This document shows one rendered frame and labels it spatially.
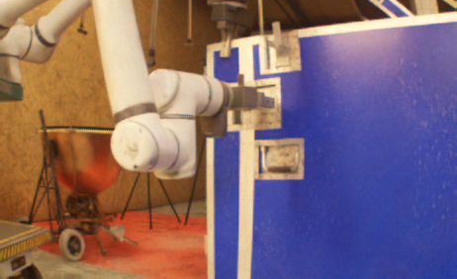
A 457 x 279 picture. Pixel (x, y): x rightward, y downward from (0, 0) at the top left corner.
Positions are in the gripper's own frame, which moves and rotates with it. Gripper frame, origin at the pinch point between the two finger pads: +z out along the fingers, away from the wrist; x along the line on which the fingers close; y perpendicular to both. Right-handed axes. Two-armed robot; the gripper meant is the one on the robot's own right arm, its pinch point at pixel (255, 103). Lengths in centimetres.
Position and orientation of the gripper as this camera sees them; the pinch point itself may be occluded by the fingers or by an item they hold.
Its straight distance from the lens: 119.2
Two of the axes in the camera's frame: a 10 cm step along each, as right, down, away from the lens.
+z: 6.6, 0.6, 7.5
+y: 0.0, -10.0, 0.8
